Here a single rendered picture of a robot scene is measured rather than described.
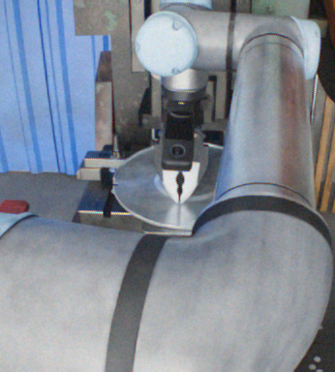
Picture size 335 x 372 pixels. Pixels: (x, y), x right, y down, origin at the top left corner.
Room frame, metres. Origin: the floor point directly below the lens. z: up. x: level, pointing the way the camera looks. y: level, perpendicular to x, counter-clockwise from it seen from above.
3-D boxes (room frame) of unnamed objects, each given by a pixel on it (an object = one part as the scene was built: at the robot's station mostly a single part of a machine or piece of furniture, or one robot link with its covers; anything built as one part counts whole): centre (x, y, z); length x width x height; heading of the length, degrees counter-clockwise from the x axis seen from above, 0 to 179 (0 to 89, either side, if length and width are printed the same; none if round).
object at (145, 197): (0.70, -0.04, 0.79); 0.29 x 0.29 x 0.01
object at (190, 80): (0.65, -0.02, 1.02); 0.08 x 0.08 x 0.05
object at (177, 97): (0.65, -0.02, 0.94); 0.09 x 0.08 x 0.12; 177
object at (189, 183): (0.65, -0.04, 0.83); 0.06 x 0.03 x 0.09; 177
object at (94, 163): (0.86, 0.13, 0.76); 0.17 x 0.06 x 0.10; 86
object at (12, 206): (0.64, 0.30, 0.72); 0.07 x 0.06 x 0.08; 176
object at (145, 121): (0.85, -0.04, 0.86); 0.20 x 0.16 x 0.05; 86
